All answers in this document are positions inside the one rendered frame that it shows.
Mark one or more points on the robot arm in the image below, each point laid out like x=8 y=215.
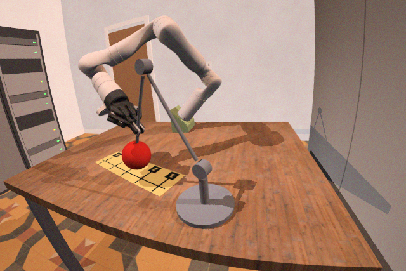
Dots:
x=167 y=31

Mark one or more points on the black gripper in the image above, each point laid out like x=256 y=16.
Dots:
x=122 y=110

